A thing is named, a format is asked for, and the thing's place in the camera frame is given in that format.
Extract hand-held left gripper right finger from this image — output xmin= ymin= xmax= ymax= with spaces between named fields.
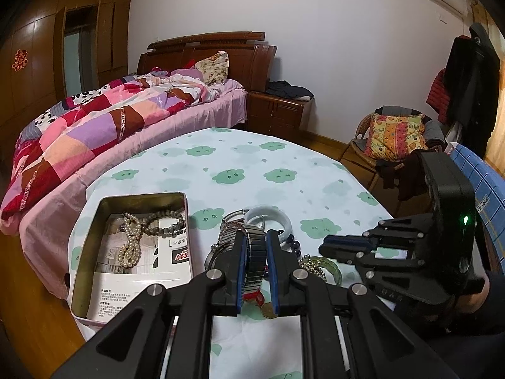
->
xmin=265 ymin=230 xmax=458 ymax=379

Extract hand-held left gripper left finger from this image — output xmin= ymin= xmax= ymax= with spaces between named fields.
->
xmin=51 ymin=231 xmax=253 ymax=379

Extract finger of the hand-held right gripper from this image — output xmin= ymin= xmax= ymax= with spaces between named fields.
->
xmin=318 ymin=243 xmax=419 ymax=282
xmin=320 ymin=214 xmax=435 ymax=251

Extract black metal band watch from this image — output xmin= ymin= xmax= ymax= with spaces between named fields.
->
xmin=239 ymin=223 xmax=268 ymax=290

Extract dark blue bead bracelet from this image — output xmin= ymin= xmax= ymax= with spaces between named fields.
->
xmin=276 ymin=229 xmax=307 ymax=262

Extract thin silver bangle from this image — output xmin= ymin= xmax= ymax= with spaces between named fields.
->
xmin=220 ymin=209 xmax=254 ymax=227

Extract white jade bangle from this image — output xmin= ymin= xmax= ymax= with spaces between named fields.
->
xmin=245 ymin=205 xmax=293 ymax=242

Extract rectangular metal tin box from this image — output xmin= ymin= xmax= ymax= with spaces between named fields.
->
xmin=71 ymin=192 xmax=195 ymax=326

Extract person's right forearm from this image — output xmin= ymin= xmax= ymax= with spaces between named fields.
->
xmin=454 ymin=272 xmax=505 ymax=326

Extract green translucent bangle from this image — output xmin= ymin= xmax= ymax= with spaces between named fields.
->
xmin=305 ymin=256 xmax=343 ymax=286

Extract silver metal band watch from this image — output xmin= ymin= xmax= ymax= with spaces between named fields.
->
xmin=204 ymin=224 xmax=242 ymax=271

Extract dark brown garment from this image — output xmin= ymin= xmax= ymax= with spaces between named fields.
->
xmin=374 ymin=150 xmax=432 ymax=203

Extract blue checked cloth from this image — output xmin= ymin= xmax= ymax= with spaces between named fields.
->
xmin=450 ymin=144 xmax=505 ymax=242

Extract wicker chair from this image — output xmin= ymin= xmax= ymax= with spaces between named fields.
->
xmin=339 ymin=106 xmax=448 ymax=210

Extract yellow patterned cushion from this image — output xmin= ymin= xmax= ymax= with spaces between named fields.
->
xmin=363 ymin=112 xmax=427 ymax=162

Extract printed paper leaflet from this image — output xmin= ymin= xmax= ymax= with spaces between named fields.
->
xmin=87 ymin=213 xmax=194 ymax=321

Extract hanging red garment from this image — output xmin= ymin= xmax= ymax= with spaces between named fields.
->
xmin=427 ymin=69 xmax=447 ymax=124

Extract wooden nightstand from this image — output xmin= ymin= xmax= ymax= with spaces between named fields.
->
xmin=246 ymin=90 xmax=316 ymax=135

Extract hanging black coat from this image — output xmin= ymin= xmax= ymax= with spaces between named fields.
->
xmin=446 ymin=23 xmax=502 ymax=155

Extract dark folded clothes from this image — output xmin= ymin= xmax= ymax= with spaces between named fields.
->
xmin=265 ymin=81 xmax=315 ymax=102

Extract bed with patchwork quilt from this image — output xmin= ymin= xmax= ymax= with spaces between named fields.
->
xmin=0 ymin=78 xmax=249 ymax=301

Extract patchwork quilt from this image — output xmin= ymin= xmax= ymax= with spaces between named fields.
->
xmin=0 ymin=69 xmax=222 ymax=222

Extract pink pillow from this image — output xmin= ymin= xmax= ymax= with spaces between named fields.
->
xmin=169 ymin=67 xmax=206 ymax=84

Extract floral pillow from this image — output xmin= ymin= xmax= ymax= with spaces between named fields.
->
xmin=194 ymin=51 xmax=230 ymax=87

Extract wooden bed headboard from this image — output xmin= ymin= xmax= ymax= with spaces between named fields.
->
xmin=136 ymin=32 xmax=278 ymax=92

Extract wooden wardrobe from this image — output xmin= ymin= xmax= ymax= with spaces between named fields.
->
xmin=0 ymin=0 xmax=135 ymax=159

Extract red string gold pendant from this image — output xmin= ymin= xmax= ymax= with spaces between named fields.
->
xmin=242 ymin=289 xmax=277 ymax=320

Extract grey bead bracelet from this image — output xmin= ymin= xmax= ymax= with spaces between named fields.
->
xmin=141 ymin=210 xmax=187 ymax=238

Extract white pearl necklace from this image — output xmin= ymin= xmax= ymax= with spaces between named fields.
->
xmin=118 ymin=212 xmax=145 ymax=268

